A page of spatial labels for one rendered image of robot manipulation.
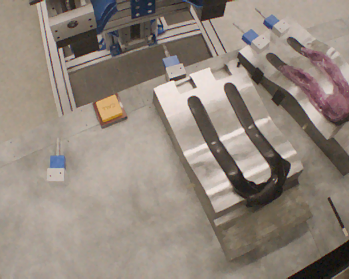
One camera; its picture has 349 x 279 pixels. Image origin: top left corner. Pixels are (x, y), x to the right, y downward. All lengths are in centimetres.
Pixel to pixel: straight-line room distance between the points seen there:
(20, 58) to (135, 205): 144
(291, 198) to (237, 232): 18
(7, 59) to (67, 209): 141
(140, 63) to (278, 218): 112
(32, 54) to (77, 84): 50
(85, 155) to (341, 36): 97
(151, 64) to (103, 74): 23
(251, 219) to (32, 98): 146
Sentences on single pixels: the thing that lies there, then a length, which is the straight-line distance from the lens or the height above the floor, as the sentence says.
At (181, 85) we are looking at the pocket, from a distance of 118.
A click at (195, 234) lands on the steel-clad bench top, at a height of 80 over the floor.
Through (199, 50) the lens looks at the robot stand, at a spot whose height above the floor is 21.
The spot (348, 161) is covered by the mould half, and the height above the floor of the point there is 88.
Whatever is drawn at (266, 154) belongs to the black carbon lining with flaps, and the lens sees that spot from 108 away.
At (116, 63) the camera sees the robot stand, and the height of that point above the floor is 21.
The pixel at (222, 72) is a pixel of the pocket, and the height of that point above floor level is 86.
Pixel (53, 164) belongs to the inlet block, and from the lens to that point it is 115.
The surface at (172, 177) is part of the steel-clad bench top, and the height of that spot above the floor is 80.
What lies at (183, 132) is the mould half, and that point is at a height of 88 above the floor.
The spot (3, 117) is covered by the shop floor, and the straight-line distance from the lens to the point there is 223.
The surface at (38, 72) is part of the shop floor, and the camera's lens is 229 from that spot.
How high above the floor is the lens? 192
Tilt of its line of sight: 70 degrees down
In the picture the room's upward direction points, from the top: 7 degrees clockwise
